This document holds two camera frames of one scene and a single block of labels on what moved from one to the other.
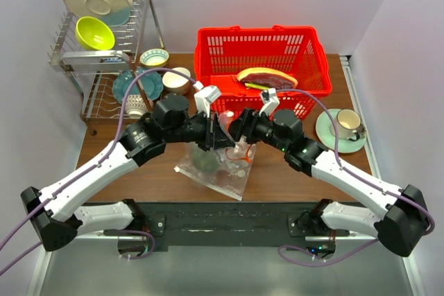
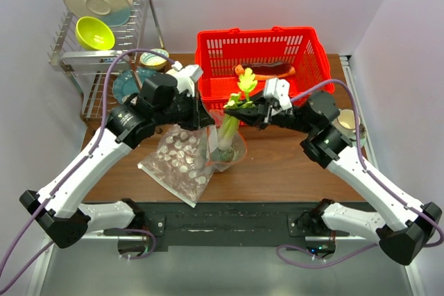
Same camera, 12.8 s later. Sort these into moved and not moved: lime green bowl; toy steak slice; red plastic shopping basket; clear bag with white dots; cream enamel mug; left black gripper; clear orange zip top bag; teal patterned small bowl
Moved: clear orange zip top bag; clear bag with white dots; left black gripper; toy steak slice
Not moved: cream enamel mug; lime green bowl; red plastic shopping basket; teal patterned small bowl
